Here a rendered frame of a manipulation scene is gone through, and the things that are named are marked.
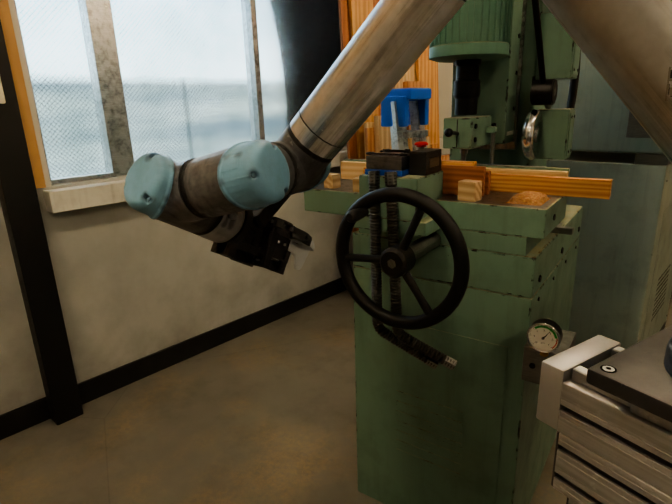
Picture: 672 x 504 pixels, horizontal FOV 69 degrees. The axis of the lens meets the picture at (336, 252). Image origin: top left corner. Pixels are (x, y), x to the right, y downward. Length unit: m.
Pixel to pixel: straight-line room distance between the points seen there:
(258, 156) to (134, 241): 1.63
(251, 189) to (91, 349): 1.71
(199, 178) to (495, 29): 0.78
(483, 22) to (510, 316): 0.62
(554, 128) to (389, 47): 0.80
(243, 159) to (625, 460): 0.56
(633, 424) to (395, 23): 0.52
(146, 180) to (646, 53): 0.49
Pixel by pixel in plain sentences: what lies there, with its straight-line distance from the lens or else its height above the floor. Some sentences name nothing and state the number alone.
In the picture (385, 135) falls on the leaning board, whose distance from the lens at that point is 2.66.
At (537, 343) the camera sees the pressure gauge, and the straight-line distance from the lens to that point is 1.05.
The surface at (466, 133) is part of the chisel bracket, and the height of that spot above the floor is 1.03.
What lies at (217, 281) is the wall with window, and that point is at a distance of 2.38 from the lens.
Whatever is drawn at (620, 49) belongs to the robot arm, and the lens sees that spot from 0.42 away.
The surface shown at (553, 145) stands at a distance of 1.34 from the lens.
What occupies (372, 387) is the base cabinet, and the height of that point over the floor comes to 0.38.
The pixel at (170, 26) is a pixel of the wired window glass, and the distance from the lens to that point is 2.31.
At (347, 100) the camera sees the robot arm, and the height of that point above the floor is 1.11.
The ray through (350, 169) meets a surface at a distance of 1.40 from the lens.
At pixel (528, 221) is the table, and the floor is 0.87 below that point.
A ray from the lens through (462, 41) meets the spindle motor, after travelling 1.16.
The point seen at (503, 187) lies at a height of 0.91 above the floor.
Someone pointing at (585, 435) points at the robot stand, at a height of 0.70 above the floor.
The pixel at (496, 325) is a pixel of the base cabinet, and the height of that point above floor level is 0.63.
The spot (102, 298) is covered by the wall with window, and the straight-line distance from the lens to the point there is 2.14.
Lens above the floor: 1.11
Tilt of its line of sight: 17 degrees down
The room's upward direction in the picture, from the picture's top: 2 degrees counter-clockwise
